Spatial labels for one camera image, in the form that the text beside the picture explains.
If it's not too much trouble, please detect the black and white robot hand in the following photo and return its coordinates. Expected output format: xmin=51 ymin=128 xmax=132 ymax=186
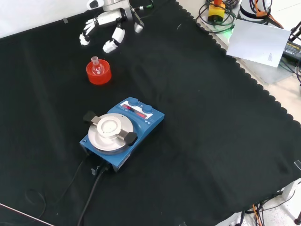
xmin=79 ymin=8 xmax=129 ymax=54

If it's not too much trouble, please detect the clear glass round-bottom flask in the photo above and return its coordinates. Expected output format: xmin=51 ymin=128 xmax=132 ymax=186
xmin=91 ymin=56 xmax=105 ymax=76

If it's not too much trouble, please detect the yellow stop button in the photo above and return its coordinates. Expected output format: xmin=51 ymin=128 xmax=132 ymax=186
xmin=207 ymin=0 xmax=227 ymax=24

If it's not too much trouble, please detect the heater with blue base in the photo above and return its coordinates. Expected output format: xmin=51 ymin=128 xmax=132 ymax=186
xmin=79 ymin=97 xmax=166 ymax=174

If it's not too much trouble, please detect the black bench cloth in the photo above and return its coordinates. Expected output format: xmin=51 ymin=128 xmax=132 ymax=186
xmin=0 ymin=0 xmax=301 ymax=226

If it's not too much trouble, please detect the pale board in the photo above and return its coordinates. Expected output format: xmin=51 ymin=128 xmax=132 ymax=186
xmin=226 ymin=19 xmax=292 ymax=68

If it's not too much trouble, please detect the black power adapter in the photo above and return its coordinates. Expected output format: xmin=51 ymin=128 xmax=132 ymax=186
xmin=281 ymin=40 xmax=301 ymax=62

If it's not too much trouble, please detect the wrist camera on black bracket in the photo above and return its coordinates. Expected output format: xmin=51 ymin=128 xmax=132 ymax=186
xmin=128 ymin=6 xmax=145 ymax=34

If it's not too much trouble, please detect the red round flask stand ring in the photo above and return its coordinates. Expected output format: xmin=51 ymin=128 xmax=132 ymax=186
xmin=85 ymin=59 xmax=112 ymax=86

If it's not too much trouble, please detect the thin black cable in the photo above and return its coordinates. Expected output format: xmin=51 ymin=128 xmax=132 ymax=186
xmin=23 ymin=157 xmax=91 ymax=221

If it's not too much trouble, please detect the black heater power cable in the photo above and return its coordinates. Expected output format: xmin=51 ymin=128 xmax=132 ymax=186
xmin=77 ymin=164 xmax=111 ymax=226

